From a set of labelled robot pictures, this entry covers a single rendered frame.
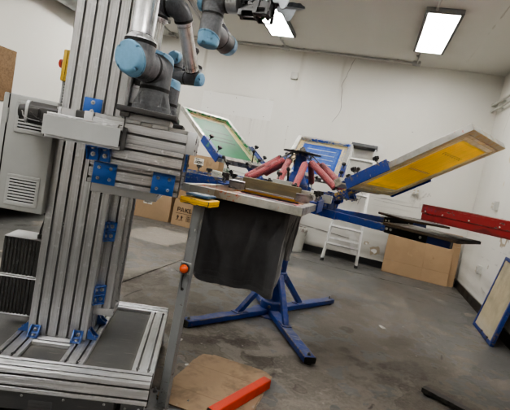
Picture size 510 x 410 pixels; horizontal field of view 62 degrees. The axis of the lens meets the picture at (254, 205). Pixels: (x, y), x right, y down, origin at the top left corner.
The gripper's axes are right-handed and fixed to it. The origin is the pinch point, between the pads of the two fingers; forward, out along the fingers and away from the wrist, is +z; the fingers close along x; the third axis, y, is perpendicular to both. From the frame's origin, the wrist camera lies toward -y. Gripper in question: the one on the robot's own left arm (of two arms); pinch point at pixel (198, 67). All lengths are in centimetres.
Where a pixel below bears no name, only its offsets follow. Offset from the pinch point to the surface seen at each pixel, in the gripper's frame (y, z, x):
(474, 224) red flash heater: 37, -16, 181
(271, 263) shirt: 83, -63, 94
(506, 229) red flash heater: 34, -24, 193
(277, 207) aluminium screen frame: 56, -72, 90
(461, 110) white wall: -94, 406, 208
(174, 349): 127, -93, 71
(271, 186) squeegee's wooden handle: 54, -13, 72
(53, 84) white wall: 50, 237, -313
